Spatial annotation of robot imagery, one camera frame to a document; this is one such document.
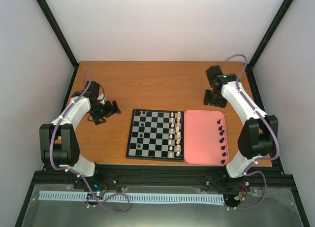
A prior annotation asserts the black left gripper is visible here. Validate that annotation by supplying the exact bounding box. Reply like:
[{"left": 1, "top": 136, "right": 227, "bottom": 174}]
[{"left": 89, "top": 100, "right": 121, "bottom": 125}]

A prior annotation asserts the black and white chessboard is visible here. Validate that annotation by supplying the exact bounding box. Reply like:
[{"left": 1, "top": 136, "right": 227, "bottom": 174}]
[{"left": 126, "top": 109, "right": 184, "bottom": 162}]

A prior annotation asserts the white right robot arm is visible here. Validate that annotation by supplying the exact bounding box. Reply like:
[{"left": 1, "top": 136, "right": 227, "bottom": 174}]
[{"left": 205, "top": 65, "right": 280, "bottom": 178}]

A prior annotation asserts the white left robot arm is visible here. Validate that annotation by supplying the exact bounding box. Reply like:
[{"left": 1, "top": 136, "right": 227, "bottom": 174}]
[{"left": 39, "top": 81, "right": 121, "bottom": 189}]

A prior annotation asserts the pink plastic tray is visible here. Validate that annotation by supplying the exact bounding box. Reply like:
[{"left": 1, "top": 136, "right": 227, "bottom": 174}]
[{"left": 184, "top": 110, "right": 229, "bottom": 166}]

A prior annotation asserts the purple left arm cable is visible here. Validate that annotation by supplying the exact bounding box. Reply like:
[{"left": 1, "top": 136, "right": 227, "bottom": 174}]
[{"left": 49, "top": 68, "right": 130, "bottom": 213}]

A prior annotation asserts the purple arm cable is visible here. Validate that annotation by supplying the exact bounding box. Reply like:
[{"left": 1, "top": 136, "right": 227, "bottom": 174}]
[
  {"left": 220, "top": 54, "right": 279, "bottom": 211},
  {"left": 49, "top": 68, "right": 130, "bottom": 213}
]

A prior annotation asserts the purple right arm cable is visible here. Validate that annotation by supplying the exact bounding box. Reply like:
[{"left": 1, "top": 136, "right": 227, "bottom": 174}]
[{"left": 220, "top": 54, "right": 279, "bottom": 211}]

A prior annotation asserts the light blue cable duct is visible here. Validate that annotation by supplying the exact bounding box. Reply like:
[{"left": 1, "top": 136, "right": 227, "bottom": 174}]
[{"left": 38, "top": 191, "right": 224, "bottom": 205}]

